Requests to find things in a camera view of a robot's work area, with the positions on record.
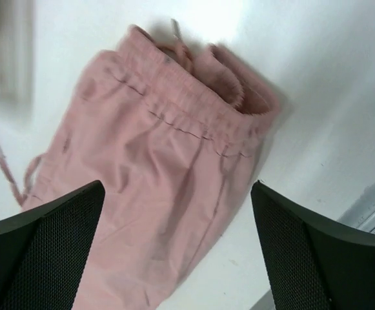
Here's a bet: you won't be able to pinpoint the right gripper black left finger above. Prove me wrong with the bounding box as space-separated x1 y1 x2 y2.
0 180 105 309

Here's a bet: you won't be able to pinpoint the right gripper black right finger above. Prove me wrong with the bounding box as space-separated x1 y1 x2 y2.
250 180 375 310

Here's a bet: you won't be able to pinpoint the pink trousers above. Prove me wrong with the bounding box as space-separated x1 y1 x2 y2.
0 26 279 309

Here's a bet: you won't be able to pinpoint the white perforated plastic basket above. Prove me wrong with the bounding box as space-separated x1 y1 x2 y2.
0 1 34 103

